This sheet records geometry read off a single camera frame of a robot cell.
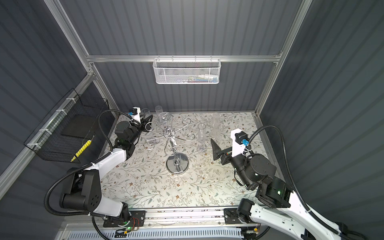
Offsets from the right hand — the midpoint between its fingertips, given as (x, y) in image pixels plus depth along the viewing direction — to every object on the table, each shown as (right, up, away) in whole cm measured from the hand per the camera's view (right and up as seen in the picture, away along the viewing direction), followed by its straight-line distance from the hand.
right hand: (224, 138), depth 56 cm
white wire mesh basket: (-18, +51, +67) cm, 87 cm away
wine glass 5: (-26, +8, +17) cm, 32 cm away
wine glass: (+5, +7, +55) cm, 56 cm away
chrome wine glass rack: (-22, -18, +35) cm, 45 cm away
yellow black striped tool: (-64, -7, +12) cm, 65 cm away
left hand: (-38, +11, +27) cm, 48 cm away
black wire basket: (-75, +2, +18) cm, 77 cm away
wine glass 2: (+3, -1, +48) cm, 48 cm away
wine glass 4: (-39, +12, +26) cm, 48 cm away
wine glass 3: (-7, -11, +43) cm, 44 cm away
